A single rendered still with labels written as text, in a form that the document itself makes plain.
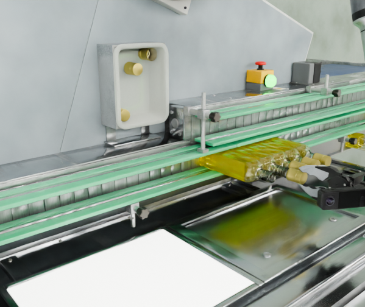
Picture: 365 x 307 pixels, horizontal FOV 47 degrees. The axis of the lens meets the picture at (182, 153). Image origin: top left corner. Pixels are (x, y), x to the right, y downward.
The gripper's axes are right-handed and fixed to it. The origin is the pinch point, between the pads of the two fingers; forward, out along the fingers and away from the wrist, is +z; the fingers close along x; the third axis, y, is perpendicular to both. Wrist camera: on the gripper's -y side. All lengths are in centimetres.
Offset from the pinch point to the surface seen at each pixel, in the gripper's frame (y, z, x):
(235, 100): 7.1, 31.4, 15.2
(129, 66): -28, 39, 27
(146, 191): -32.6, 24.3, -3.7
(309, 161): 10.2, 4.4, 1.2
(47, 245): -55, 36, -17
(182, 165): -15.2, 30.7, -1.7
